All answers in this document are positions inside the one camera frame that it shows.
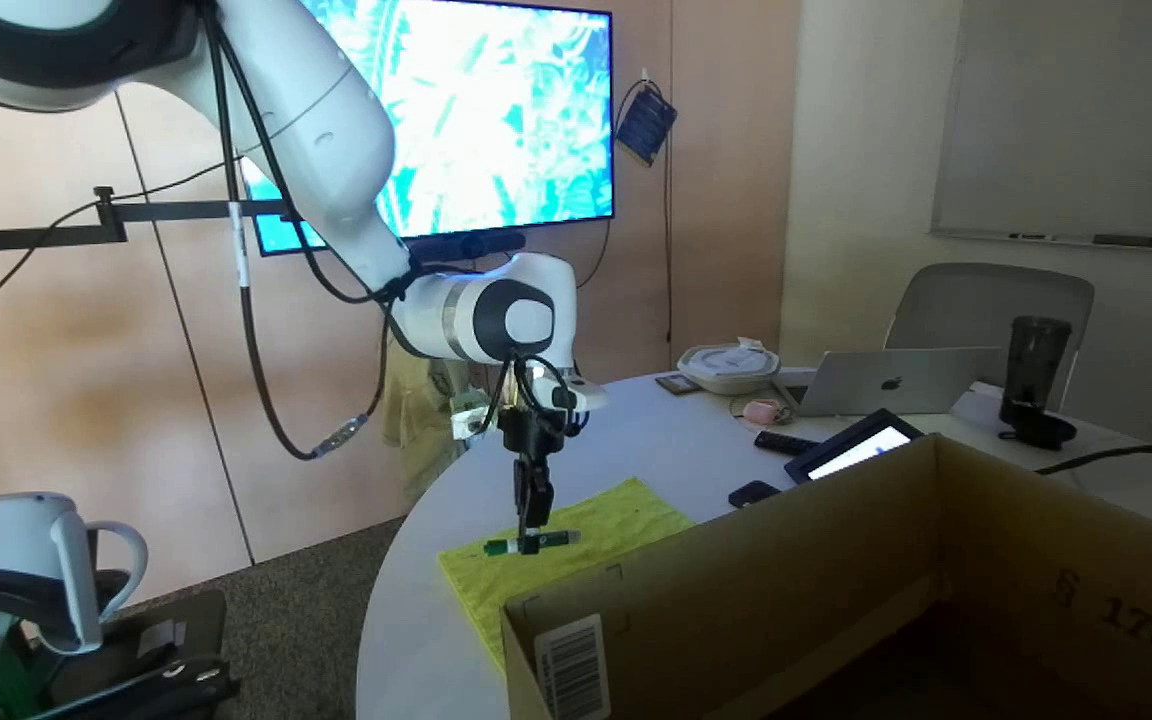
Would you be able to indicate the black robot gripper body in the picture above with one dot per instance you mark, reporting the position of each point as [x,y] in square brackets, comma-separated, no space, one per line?
[529,428]

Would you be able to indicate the green white marker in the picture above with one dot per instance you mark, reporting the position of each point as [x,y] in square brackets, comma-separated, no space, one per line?
[529,540]

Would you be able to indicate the yellow microfibre towel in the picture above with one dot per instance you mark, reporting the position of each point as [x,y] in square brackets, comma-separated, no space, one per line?
[603,533]

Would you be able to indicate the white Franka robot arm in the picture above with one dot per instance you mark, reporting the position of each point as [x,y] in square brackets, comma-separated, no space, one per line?
[322,123]

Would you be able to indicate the brown cardboard box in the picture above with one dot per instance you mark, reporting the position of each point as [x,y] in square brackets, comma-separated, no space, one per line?
[869,587]

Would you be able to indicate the small black flat device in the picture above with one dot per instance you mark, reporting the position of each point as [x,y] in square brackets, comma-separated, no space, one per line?
[677,387]

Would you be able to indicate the small black square device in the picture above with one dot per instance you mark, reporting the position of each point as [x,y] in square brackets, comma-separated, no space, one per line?
[754,494]

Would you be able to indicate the white round dish device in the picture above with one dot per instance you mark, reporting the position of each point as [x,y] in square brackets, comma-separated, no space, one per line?
[729,365]

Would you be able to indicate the pink soft object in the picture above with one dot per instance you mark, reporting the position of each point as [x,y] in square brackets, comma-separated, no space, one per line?
[768,409]

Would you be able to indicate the black remote control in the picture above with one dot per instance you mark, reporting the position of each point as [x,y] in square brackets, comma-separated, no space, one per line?
[791,442]

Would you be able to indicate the black tablet lit screen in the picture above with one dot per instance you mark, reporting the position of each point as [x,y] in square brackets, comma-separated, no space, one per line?
[858,445]

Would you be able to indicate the large black framed monitor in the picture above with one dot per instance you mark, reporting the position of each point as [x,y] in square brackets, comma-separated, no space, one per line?
[510,105]

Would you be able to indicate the silver laptop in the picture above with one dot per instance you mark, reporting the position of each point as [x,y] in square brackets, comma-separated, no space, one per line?
[882,382]

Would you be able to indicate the grey office chair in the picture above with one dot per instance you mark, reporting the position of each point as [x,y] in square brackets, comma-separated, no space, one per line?
[988,304]

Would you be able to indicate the black round puck device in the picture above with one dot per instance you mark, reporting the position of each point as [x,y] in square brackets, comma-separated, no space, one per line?
[1036,428]

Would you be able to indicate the black cylindrical device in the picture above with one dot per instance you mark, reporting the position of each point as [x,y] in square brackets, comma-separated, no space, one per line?
[1041,362]

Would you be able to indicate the black wall mounted box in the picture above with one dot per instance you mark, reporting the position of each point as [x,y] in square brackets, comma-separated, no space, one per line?
[644,123]

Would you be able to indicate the black camera boom rod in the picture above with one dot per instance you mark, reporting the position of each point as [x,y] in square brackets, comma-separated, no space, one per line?
[71,228]

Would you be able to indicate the white wall whiteboard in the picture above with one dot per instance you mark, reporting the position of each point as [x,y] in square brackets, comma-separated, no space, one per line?
[1081,123]

